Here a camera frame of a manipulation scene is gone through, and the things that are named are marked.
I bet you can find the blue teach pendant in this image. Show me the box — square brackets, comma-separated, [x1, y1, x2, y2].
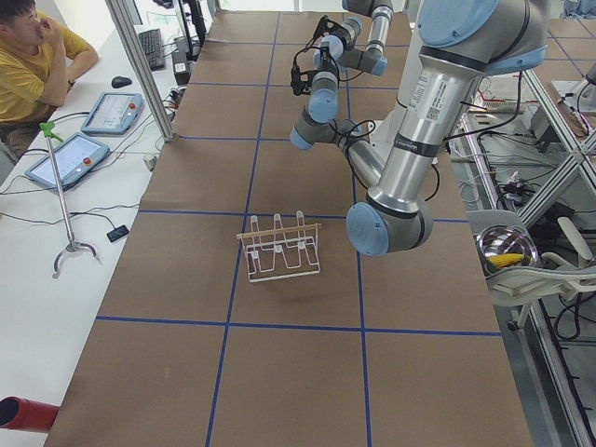
[80, 92, 143, 136]
[25, 132, 109, 190]

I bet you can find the small silver cylinder weight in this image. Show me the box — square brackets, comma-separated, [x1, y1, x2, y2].
[143, 154, 157, 171]

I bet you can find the black computer mouse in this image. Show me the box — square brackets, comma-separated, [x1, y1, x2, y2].
[111, 76, 132, 88]

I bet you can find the black smartphone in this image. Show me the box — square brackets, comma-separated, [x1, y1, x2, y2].
[106, 225, 129, 243]

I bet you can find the black keyboard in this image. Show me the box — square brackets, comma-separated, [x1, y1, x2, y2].
[137, 29, 166, 71]

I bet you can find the blue teach pendant near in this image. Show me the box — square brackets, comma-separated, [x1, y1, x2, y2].
[25, 132, 109, 190]

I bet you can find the blue teach pendant far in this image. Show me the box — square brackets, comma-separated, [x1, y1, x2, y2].
[80, 92, 143, 136]

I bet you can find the green handled reacher grabber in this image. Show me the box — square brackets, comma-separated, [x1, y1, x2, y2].
[39, 122, 100, 279]

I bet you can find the person in yellow shirt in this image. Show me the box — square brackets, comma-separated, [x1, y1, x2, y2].
[1, 0, 99, 159]

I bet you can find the red cylinder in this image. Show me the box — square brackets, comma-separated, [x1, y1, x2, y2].
[1, 397, 60, 433]

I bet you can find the aluminium frame post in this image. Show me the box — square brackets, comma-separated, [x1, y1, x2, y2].
[105, 0, 175, 142]

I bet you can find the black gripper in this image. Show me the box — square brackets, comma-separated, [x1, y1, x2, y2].
[312, 15, 345, 47]
[291, 64, 313, 96]

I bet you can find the steel bowl with corn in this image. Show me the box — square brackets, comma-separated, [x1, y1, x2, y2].
[475, 224, 539, 276]

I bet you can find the white wire cup holder rack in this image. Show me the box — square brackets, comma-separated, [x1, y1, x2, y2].
[236, 210, 322, 283]

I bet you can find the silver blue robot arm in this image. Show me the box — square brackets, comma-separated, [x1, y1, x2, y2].
[291, 1, 550, 256]
[313, 1, 394, 76]

